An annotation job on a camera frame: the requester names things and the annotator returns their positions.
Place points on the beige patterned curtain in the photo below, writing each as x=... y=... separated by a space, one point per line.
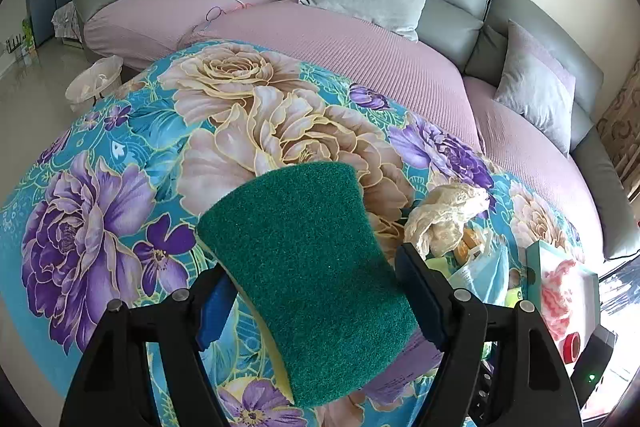
x=620 y=122

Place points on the pink sofa cover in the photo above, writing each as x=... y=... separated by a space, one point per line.
x=400 y=72

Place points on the cream lace sleeve cover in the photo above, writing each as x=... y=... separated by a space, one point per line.
x=440 y=217

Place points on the red tape roll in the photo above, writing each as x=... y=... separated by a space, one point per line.
x=570 y=347

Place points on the teal box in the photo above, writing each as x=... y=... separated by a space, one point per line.
x=534 y=277

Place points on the floral teal blanket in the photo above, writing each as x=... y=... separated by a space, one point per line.
x=100 y=217

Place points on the white waste basket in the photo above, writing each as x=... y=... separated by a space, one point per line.
x=95 y=79

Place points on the floral cloth covered stool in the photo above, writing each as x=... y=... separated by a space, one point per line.
x=67 y=24

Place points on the blue face mask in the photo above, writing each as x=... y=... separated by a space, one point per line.
x=480 y=277

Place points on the green scouring sponge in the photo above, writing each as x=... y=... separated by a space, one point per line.
x=310 y=267

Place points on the grey and pink pillow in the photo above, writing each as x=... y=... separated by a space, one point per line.
x=535 y=92

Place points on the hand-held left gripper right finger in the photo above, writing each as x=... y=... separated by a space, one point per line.
x=422 y=287

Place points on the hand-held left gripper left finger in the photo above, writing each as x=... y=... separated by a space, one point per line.
x=215 y=307

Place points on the pink and white fluffy cloth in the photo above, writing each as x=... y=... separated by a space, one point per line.
x=560 y=292

